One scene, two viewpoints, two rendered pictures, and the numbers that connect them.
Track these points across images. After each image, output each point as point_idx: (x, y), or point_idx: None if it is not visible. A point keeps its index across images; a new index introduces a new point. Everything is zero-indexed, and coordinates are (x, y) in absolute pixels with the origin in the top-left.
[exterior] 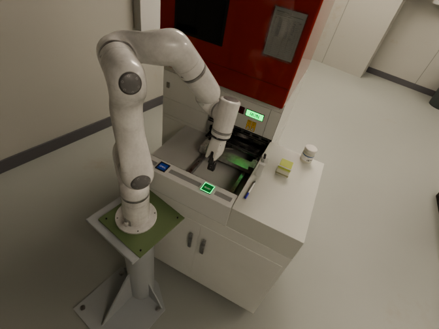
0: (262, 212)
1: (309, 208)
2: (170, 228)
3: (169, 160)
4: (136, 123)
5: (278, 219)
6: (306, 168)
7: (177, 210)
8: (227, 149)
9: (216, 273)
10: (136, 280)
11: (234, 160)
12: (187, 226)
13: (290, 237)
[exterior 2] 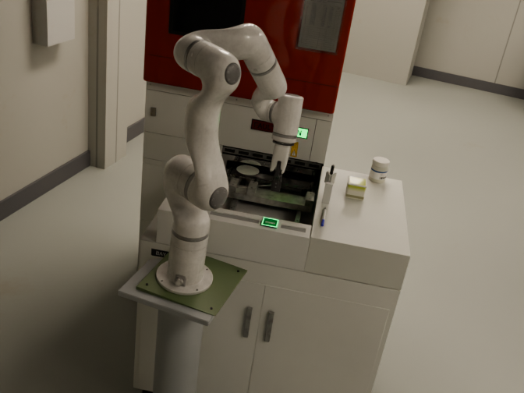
0: (349, 236)
1: (403, 225)
2: (235, 282)
3: None
4: (217, 122)
5: (371, 239)
6: (382, 187)
7: None
8: None
9: (292, 375)
10: None
11: (281, 197)
12: (242, 298)
13: (392, 254)
